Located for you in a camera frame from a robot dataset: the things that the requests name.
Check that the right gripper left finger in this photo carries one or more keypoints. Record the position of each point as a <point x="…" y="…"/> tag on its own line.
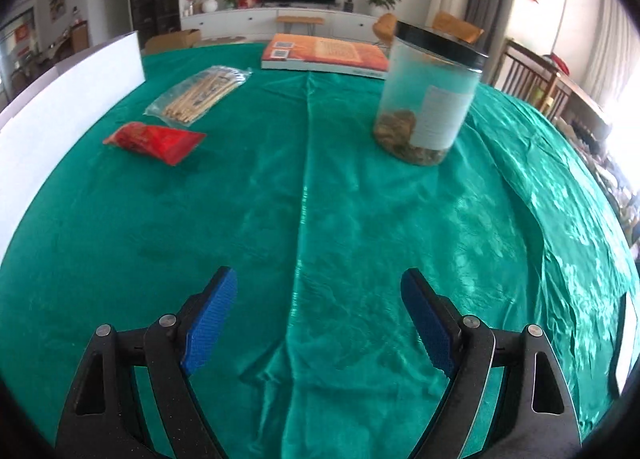
<point x="102" y="416"/>

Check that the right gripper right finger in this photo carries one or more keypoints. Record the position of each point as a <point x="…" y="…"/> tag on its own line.
<point x="534" y="415"/>

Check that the red foil packet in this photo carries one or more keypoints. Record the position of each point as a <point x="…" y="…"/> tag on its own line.
<point x="162" y="143"/>

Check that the bag of wooden sticks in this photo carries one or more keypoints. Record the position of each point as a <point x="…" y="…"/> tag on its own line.
<point x="190" y="100"/>

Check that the green satin tablecloth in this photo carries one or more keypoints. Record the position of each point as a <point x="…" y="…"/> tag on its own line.
<point x="318" y="357"/>

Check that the white cardboard storage box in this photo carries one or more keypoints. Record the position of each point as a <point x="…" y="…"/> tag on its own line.
<point x="42" y="124"/>

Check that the clear jar black lid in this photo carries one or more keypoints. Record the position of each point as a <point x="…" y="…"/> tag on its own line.
<point x="428" y="91"/>

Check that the wooden railing chair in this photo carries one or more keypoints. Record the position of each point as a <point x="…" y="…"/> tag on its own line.
<point x="534" y="79"/>

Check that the brown cardboard box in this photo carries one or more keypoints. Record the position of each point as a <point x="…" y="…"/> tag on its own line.
<point x="177" y="40"/>

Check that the dining table with chairs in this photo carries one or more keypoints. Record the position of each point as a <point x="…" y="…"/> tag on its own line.
<point x="26" y="61"/>

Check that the orange hardcover book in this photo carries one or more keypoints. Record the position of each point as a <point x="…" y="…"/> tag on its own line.
<point x="308" y="53"/>

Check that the orange lounge chair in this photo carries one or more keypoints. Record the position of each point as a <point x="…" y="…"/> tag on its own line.
<point x="444" y="23"/>

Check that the white tv cabinet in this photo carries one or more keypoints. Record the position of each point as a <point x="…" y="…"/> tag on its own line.
<point x="259" y="24"/>

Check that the small wooden bench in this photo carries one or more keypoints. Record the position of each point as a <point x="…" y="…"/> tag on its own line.
<point x="288" y="22"/>

